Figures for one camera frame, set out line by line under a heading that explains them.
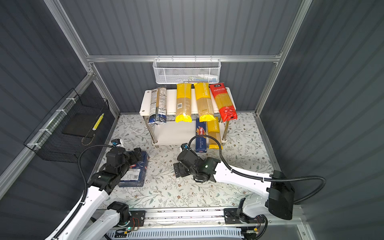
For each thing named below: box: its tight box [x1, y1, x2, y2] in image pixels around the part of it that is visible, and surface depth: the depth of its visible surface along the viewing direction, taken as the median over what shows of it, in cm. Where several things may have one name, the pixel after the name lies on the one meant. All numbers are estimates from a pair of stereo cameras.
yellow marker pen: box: [92, 113, 105, 131], surface depth 79 cm
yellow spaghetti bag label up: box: [175, 83, 192, 123], surface depth 75 cm
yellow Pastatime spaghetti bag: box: [207, 117, 223, 150], surface depth 100 cm
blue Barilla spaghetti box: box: [195, 118, 207, 153], surface depth 95 cm
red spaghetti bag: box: [209, 82, 238, 123], surface depth 77 cm
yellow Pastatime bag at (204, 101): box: [193, 82, 217, 123], surface depth 76 cm
